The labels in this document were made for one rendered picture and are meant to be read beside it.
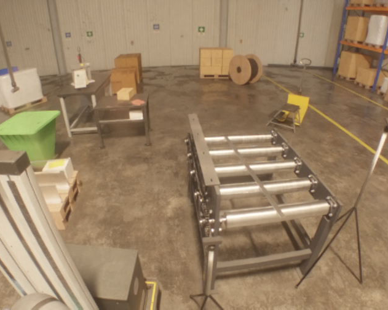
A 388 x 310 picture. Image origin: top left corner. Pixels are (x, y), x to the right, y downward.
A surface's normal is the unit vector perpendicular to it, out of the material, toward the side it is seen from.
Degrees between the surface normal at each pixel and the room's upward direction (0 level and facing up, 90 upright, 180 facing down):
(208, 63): 90
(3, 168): 90
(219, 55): 90
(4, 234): 90
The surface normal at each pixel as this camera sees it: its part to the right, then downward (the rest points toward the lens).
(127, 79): 0.16, 0.50
